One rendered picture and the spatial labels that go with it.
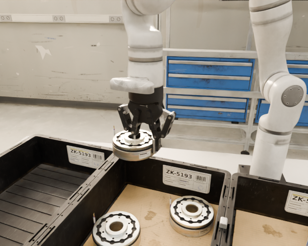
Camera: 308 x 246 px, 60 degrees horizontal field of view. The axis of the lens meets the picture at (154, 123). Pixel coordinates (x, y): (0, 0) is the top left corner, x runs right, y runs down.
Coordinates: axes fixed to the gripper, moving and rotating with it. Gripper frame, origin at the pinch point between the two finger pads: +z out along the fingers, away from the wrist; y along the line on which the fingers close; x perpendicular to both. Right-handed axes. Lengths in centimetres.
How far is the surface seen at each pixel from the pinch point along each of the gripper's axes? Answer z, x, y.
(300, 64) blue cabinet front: 10, -191, -41
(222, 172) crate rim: 7.6, -7.5, -16.9
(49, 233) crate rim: 8.7, 24.0, 7.8
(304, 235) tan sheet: 17.9, -5.8, -36.5
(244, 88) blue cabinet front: 31, -182, -3
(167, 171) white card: 10.3, -6.1, -3.2
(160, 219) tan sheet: 17.8, 3.3, -5.3
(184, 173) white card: 9.9, -6.4, -7.5
